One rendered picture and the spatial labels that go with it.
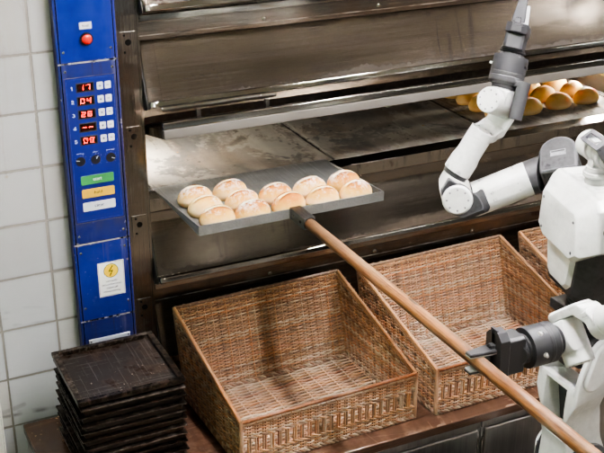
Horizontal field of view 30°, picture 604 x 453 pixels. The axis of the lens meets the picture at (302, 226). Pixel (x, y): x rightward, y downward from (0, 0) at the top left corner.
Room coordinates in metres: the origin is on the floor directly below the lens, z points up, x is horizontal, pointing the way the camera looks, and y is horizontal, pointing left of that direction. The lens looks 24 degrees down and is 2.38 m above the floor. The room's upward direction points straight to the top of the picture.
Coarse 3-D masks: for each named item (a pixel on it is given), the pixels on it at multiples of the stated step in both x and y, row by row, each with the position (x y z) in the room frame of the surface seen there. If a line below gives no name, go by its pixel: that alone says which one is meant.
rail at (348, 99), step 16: (576, 64) 3.35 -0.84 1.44; (592, 64) 3.38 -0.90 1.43; (464, 80) 3.18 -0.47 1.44; (480, 80) 3.20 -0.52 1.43; (352, 96) 3.02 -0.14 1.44; (368, 96) 3.04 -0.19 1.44; (384, 96) 3.06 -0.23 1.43; (240, 112) 2.87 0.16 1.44; (256, 112) 2.89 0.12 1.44; (272, 112) 2.91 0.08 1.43; (176, 128) 2.79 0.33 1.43
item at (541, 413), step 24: (336, 240) 2.56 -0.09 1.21; (360, 264) 2.43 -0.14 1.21; (384, 288) 2.32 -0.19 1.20; (408, 312) 2.22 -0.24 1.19; (456, 336) 2.08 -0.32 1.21; (480, 360) 1.98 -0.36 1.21; (504, 384) 1.90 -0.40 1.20; (528, 408) 1.82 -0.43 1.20; (552, 432) 1.76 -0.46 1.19; (576, 432) 1.73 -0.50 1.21
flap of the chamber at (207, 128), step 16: (560, 64) 3.55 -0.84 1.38; (448, 80) 3.37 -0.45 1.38; (528, 80) 3.27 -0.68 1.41; (544, 80) 3.29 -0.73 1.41; (336, 96) 3.21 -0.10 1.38; (400, 96) 3.08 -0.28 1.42; (416, 96) 3.10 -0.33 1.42; (432, 96) 3.12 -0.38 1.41; (448, 96) 3.15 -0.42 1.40; (288, 112) 2.93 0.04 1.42; (304, 112) 2.95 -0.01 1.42; (320, 112) 2.97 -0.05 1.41; (336, 112) 2.99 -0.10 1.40; (160, 128) 2.84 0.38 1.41; (192, 128) 2.81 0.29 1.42; (208, 128) 2.82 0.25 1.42; (224, 128) 2.84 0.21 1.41; (240, 128) 2.86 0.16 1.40
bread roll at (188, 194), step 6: (192, 186) 2.86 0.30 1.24; (198, 186) 2.86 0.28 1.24; (204, 186) 2.88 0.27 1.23; (180, 192) 2.85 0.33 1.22; (186, 192) 2.84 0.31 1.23; (192, 192) 2.84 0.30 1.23; (198, 192) 2.84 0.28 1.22; (204, 192) 2.85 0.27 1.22; (210, 192) 2.87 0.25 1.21; (180, 198) 2.84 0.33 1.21; (186, 198) 2.83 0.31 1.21; (192, 198) 2.83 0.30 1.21; (180, 204) 2.83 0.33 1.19; (186, 204) 2.83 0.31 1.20
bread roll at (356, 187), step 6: (354, 180) 2.91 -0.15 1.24; (360, 180) 2.91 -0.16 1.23; (342, 186) 2.89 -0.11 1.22; (348, 186) 2.88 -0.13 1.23; (354, 186) 2.88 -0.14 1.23; (360, 186) 2.89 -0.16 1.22; (366, 186) 2.90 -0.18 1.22; (342, 192) 2.88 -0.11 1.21; (348, 192) 2.87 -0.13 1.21; (354, 192) 2.87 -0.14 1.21; (360, 192) 2.88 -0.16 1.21; (366, 192) 2.89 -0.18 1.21; (342, 198) 2.87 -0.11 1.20
